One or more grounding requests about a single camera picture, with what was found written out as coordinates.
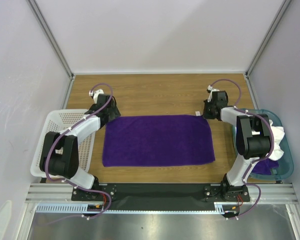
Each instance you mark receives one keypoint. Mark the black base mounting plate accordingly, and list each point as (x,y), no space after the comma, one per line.
(170,196)

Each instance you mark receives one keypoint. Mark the right aluminium corner post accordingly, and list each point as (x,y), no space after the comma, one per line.
(270,32)

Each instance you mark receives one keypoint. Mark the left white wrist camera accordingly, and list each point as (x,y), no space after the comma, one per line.
(95,93)

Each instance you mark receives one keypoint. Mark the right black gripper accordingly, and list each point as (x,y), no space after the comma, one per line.
(207,110)

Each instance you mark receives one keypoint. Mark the white perforated plastic basket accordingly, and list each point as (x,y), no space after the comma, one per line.
(57,121)

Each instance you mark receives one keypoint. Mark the left aluminium corner post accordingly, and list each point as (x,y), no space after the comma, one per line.
(39,16)

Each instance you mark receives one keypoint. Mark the aluminium corner post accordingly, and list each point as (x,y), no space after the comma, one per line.
(270,32)
(39,16)

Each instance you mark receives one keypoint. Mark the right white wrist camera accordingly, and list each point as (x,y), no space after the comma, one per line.
(210,90)

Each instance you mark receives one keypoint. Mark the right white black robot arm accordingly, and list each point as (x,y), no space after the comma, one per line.
(238,174)

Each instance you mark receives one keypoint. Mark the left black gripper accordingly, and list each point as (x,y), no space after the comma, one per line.
(114,112)

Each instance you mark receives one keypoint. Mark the purple towel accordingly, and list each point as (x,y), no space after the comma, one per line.
(158,141)
(264,167)

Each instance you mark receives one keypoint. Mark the purple towel in tub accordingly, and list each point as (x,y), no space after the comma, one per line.
(264,167)

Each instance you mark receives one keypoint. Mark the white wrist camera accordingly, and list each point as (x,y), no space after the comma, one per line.
(210,90)
(95,93)

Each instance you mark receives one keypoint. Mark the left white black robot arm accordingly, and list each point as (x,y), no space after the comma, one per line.
(60,150)

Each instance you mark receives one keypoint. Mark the teal translucent plastic tub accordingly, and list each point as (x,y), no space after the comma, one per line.
(286,164)

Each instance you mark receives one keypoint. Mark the aluminium frame rail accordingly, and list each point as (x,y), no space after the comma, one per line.
(49,193)

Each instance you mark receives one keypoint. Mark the white towel in tub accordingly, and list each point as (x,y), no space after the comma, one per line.
(277,140)

